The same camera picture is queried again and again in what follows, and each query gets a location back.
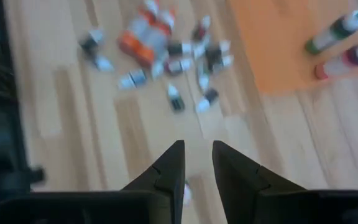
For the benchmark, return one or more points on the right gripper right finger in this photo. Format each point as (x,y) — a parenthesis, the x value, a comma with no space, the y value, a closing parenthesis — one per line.
(238,177)

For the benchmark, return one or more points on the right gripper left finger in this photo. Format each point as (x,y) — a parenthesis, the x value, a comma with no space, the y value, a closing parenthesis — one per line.
(169,174)

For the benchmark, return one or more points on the large pink food coloring bottle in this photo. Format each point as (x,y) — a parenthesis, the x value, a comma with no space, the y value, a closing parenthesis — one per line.
(186,194)

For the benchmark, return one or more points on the small black dropper bottle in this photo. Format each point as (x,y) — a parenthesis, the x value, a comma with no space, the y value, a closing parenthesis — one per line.
(158,67)
(217,51)
(202,46)
(176,99)
(179,48)
(207,100)
(223,63)

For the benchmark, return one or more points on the large orange food coloring bottle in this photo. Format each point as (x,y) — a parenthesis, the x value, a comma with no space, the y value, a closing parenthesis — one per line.
(146,56)
(129,43)

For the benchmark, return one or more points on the small red dropper bottle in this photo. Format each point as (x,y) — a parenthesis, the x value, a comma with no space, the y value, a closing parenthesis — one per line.
(199,29)

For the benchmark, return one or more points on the large red food coloring bottle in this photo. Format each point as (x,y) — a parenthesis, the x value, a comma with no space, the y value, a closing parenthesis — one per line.
(346,59)

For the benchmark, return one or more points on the large green food coloring bottle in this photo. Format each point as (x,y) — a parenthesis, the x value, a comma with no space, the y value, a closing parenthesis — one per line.
(337,29)

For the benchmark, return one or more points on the small green-label dropper bottle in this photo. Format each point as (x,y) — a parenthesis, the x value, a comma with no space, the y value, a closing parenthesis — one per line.
(203,80)

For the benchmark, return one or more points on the small maroon dropper bottle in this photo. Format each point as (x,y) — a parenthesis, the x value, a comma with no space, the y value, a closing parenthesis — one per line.
(177,67)

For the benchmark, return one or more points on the orange plastic tray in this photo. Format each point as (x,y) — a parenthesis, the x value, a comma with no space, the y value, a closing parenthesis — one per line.
(275,46)

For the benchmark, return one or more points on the small dark green dropper bottle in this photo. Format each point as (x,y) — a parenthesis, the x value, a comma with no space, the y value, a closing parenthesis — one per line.
(89,43)

